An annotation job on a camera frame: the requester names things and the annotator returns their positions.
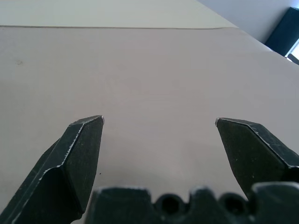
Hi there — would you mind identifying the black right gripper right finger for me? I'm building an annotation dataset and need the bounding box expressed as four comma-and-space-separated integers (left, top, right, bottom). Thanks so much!
214, 117, 299, 202

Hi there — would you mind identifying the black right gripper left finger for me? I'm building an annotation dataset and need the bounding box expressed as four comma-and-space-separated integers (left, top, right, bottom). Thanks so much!
0, 115, 105, 224

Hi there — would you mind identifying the dark panel by window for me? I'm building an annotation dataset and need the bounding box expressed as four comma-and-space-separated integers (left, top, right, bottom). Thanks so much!
264, 7, 299, 57

